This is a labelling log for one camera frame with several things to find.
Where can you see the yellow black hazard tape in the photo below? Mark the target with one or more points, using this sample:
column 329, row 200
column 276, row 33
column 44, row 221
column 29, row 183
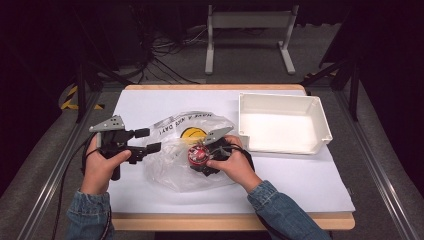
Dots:
column 68, row 105

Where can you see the person's right hand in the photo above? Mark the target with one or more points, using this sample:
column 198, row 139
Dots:
column 238, row 166

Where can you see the aluminium rail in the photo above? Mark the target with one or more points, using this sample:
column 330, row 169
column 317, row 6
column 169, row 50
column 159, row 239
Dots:
column 56, row 170
column 376, row 173

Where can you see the clear smiley plastic bag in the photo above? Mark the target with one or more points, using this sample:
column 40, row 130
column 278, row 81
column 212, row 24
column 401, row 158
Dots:
column 170, row 170

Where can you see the black tripod stand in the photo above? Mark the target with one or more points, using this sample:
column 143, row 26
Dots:
column 81, row 90
column 354, row 90

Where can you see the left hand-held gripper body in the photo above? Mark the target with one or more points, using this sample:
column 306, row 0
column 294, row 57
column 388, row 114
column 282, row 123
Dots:
column 111, row 136

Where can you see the white metal stand frame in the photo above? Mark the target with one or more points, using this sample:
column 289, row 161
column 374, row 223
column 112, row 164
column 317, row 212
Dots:
column 250, row 20

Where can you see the person's left hand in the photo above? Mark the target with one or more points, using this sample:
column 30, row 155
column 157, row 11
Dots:
column 98, row 173

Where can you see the white paper sheet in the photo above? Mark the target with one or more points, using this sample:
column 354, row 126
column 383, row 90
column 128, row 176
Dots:
column 300, row 186

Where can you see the red round patterned object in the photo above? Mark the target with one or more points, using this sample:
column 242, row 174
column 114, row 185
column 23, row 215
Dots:
column 198, row 155

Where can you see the white plastic bin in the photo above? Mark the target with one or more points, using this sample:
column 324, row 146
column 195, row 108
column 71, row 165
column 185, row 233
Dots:
column 280, row 130

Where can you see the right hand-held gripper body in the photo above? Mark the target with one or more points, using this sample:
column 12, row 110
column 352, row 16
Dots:
column 218, row 138

